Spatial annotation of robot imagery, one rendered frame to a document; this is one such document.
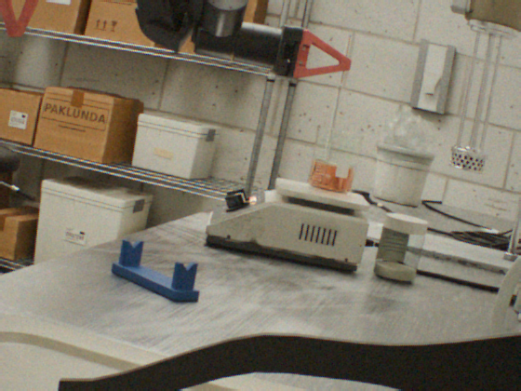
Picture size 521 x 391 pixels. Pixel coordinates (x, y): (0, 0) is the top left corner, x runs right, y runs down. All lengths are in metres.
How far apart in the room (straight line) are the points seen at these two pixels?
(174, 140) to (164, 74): 0.43
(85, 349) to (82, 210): 3.33
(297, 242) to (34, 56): 2.93
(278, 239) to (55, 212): 2.40
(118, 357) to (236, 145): 3.56
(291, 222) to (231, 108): 2.55
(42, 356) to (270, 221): 1.04
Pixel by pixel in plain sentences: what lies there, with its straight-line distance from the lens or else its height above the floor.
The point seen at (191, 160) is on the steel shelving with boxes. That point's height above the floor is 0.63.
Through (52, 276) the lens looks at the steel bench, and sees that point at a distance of 0.96.
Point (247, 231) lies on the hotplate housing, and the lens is 1.29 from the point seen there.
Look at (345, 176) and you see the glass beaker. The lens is 1.34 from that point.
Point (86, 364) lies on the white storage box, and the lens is 0.26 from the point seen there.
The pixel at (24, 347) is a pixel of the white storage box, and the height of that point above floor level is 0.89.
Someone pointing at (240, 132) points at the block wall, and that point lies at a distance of 3.82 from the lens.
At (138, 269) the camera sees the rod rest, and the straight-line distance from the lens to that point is 1.02.
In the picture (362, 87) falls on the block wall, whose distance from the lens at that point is 3.74.
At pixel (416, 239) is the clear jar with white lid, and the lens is 1.31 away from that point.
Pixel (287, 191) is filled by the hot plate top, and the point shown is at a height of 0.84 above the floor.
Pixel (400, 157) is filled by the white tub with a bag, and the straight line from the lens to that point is 2.28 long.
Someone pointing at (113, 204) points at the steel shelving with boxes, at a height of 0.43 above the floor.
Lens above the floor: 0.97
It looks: 7 degrees down
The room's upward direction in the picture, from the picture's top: 12 degrees clockwise
